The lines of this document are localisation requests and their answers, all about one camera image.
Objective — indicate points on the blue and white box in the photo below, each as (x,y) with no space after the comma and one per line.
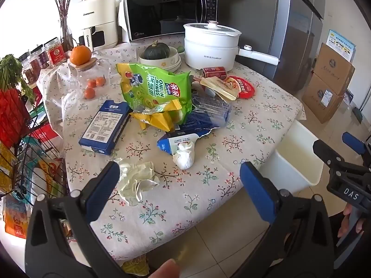
(342,45)

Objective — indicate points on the floral tablecloth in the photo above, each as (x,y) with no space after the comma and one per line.
(203,179)

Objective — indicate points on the glass jar with cork lid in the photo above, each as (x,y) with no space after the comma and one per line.
(79,76)

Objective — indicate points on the red flat box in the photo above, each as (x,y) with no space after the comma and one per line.
(43,133)

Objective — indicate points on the red round lid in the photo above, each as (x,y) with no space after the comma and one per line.
(245,88)

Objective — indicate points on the white plastic package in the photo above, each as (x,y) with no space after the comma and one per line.
(39,179)

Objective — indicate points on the yellow patterned cloth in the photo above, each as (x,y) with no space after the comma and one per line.
(134,266)

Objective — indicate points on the green leafy vegetable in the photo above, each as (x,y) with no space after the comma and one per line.
(11,69)

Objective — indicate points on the navy blue carton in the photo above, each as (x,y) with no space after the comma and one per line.
(104,127)

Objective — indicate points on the crushed clear plastic bottle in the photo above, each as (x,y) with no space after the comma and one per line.
(208,110)

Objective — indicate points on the brown cardboard box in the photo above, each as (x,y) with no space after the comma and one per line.
(333,66)
(321,98)

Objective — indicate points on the yellow packages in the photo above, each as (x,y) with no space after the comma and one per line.
(5,165)

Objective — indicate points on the white electric cooking pot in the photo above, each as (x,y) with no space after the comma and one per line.
(208,49)

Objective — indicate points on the grey refrigerator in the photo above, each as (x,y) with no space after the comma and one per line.
(275,20)

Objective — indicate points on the person's left hand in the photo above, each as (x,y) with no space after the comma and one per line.
(166,270)

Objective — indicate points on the white ceramic bowl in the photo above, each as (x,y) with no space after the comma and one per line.
(171,59)

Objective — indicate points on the vase of dry twigs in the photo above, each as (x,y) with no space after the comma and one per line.
(65,11)

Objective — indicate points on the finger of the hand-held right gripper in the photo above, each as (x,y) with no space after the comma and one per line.
(327,153)
(353,144)

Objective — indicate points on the person's right hand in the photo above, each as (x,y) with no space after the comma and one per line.
(345,223)

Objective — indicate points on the large orange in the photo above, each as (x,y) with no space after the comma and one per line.
(80,55)

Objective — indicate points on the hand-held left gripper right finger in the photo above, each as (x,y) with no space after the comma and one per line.
(256,191)

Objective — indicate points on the red drink can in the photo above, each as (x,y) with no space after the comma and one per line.
(216,72)

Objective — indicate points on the small orange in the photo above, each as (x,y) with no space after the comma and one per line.
(91,83)
(100,81)
(89,93)

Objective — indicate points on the white air fryer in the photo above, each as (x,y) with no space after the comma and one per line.
(98,14)

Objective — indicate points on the green snack bag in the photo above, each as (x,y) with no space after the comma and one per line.
(150,89)

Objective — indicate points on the green pumpkin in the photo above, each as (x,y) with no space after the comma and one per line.
(156,52)

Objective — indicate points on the torn blue packet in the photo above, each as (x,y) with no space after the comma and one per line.
(171,143)

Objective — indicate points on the white plastic bin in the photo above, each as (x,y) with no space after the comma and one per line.
(295,156)

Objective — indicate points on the yellow snack wrapper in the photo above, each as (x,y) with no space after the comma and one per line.
(159,120)

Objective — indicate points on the orange patterned bag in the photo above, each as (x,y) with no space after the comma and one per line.
(16,223)

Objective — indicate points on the blue and white bag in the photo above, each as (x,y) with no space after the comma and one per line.
(348,97)

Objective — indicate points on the black microwave oven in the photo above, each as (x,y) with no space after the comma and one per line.
(162,8)

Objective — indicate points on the torn orange cardboard box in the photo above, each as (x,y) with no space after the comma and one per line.
(217,88)

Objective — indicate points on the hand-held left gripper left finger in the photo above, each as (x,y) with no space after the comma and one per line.
(101,188)

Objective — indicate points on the white paper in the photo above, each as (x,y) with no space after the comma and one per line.
(136,179)

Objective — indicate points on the red mesh bag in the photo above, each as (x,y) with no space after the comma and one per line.
(11,115)

